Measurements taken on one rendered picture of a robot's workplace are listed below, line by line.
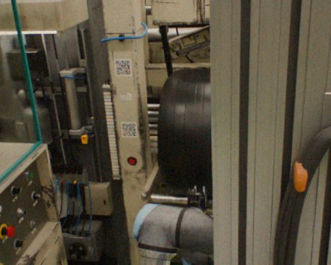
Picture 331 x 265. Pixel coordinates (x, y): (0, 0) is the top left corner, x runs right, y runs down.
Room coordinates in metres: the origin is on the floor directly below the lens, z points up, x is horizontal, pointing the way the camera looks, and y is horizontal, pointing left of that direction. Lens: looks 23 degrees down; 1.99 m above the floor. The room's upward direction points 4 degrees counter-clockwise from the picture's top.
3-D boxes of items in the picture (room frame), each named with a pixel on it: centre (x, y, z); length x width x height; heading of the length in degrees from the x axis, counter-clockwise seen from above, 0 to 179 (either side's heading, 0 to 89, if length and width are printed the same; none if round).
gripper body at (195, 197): (1.51, -0.11, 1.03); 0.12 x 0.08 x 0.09; 167
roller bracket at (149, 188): (1.94, 0.06, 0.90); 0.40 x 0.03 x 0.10; 167
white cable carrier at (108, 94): (1.93, 0.23, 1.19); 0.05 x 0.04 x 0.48; 167
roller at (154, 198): (1.77, -0.08, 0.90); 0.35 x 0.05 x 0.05; 77
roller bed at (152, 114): (2.32, 0.02, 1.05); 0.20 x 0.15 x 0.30; 77
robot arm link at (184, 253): (1.35, -0.09, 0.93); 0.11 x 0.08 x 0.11; 68
